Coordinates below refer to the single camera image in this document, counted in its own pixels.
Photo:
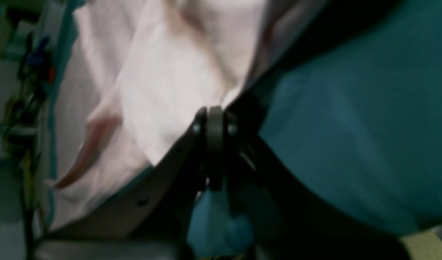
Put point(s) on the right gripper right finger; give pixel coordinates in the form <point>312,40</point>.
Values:
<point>288,221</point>

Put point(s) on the pink T-shirt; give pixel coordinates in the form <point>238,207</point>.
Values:
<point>138,73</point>

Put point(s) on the blue orange clamp bottom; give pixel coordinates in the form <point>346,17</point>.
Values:
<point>37,61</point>

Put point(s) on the teal table cloth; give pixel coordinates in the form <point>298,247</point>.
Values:
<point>353,109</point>

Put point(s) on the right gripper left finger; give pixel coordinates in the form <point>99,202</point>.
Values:
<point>150,221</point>

